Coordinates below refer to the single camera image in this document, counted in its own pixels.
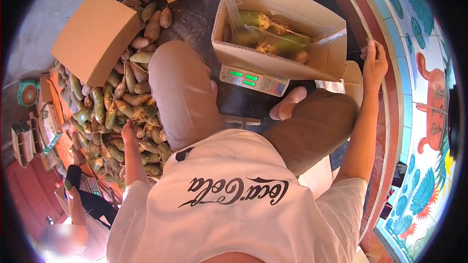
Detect white electronic scale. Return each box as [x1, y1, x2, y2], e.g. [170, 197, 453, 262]
[219, 64, 290, 98]

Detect person's left hand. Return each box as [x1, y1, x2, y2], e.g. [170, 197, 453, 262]
[121, 120, 140, 146]

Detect closed brown cardboard box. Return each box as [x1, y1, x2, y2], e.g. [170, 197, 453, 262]
[50, 0, 142, 87]

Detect beige flat object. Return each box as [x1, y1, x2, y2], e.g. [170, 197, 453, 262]
[343, 60, 364, 107]

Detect person's right hand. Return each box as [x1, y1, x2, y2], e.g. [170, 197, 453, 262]
[360, 39, 389, 90]

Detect green white radish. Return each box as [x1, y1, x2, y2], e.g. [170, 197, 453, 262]
[256, 38, 308, 63]
[283, 32, 312, 45]
[238, 10, 293, 34]
[231, 27, 264, 48]

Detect pile of green radishes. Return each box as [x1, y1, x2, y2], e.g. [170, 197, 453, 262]
[51, 0, 174, 190]

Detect person's body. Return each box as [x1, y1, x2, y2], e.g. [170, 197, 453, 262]
[106, 129, 368, 263]

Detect small wooden stool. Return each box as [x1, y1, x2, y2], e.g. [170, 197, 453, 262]
[222, 114, 262, 130]

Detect green round object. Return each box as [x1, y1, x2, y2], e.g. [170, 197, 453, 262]
[17, 80, 40, 108]

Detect person's right fingers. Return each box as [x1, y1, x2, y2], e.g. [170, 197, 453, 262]
[367, 39, 381, 61]

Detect stack of printed cartons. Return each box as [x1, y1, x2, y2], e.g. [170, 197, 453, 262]
[11, 76, 63, 169]

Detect open cardboard box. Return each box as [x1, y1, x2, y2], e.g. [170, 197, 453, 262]
[211, 0, 348, 83]

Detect person's legs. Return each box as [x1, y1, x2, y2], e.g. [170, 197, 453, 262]
[148, 40, 361, 178]

